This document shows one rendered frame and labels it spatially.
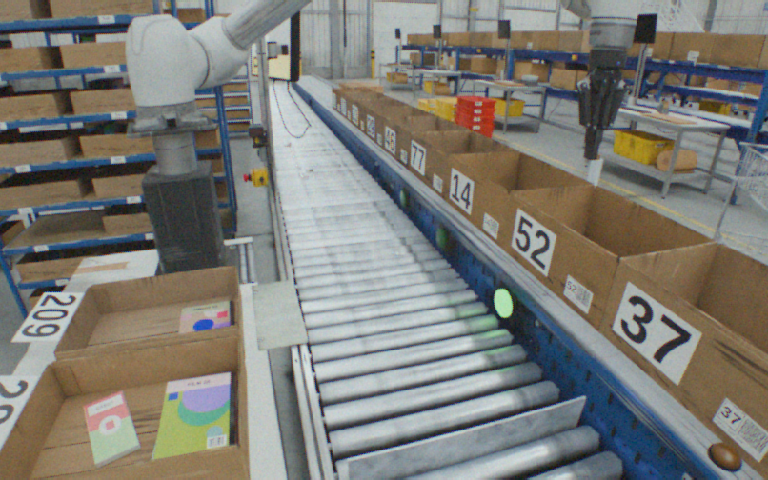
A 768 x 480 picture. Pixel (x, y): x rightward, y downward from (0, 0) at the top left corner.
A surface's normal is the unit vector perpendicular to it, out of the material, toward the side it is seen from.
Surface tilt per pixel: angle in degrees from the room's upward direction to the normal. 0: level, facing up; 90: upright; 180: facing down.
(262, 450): 0
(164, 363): 89
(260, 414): 0
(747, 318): 89
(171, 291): 89
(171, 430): 0
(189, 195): 90
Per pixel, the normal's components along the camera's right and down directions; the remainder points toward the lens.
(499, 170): 0.27, 0.41
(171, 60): 0.78, 0.25
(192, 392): 0.01, -0.90
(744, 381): -0.96, 0.12
